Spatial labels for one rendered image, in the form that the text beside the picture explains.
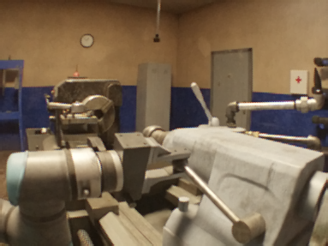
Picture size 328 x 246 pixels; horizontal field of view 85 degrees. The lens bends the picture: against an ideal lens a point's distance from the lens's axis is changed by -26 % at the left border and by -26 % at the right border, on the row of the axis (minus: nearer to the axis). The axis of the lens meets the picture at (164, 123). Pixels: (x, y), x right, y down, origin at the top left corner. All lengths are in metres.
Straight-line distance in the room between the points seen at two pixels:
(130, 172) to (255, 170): 0.22
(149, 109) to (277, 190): 4.77
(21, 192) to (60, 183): 0.07
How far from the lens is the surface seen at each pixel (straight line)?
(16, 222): 0.45
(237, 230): 0.39
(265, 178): 0.41
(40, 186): 0.36
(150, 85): 5.05
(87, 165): 0.37
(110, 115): 1.57
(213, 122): 0.68
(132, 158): 0.39
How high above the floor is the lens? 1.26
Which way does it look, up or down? 8 degrees down
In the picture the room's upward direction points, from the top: 2 degrees clockwise
